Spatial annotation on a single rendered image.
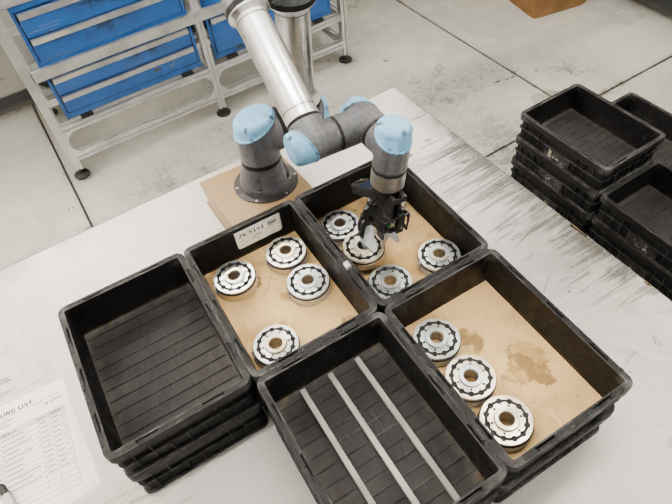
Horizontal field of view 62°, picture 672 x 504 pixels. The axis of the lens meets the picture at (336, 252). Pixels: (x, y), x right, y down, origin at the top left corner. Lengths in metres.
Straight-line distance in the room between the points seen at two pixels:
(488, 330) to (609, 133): 1.27
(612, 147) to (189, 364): 1.69
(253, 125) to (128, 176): 1.70
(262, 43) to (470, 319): 0.74
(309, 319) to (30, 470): 0.71
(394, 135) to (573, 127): 1.35
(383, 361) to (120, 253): 0.88
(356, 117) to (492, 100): 2.15
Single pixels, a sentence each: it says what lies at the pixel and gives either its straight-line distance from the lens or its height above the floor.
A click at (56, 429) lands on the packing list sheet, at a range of 1.53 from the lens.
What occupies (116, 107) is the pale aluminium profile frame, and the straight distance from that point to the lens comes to 3.10.
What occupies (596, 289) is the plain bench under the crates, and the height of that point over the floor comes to 0.70.
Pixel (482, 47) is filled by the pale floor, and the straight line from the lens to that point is 3.73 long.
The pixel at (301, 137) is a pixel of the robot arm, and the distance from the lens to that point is 1.15.
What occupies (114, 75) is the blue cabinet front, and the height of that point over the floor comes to 0.44.
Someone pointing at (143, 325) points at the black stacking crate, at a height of 0.83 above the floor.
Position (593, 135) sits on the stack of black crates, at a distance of 2.37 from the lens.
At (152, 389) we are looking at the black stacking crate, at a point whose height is 0.83.
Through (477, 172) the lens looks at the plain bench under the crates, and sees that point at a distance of 1.81.
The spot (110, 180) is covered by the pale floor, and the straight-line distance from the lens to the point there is 3.16.
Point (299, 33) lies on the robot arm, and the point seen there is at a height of 1.23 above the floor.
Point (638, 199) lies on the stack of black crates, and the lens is 2.33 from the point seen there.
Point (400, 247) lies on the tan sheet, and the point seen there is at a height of 0.83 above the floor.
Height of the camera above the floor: 1.93
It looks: 51 degrees down
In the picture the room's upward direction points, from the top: 7 degrees counter-clockwise
